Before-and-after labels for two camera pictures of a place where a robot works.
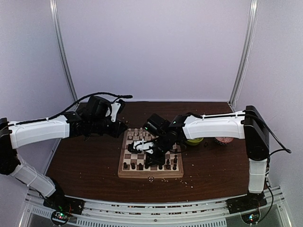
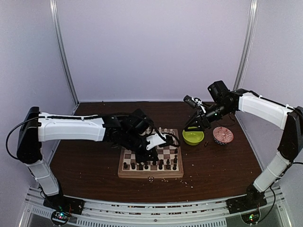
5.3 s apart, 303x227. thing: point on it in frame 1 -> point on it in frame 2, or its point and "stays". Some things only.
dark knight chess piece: [168, 164] stays
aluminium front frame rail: [120, 213] stays
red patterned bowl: [223, 140] stays
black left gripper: [118, 129] -> [148, 156]
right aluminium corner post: [251, 31] stays
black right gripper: [159, 161] -> [200, 117]
